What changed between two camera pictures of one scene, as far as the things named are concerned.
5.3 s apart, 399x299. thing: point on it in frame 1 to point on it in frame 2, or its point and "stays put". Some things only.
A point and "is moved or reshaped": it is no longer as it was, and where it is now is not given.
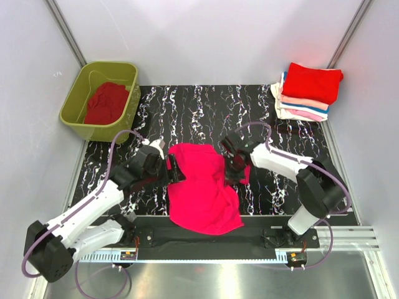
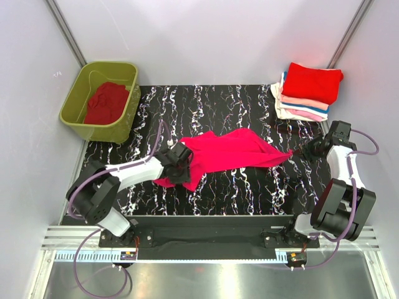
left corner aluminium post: x=67 y=32 stays put
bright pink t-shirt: x=202 y=202 is moved or reshaped
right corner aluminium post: x=353 y=27 stays put
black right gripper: x=232 y=177 to x=305 y=151
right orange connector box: x=298 y=257 stays put
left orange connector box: x=128 y=256 stays put
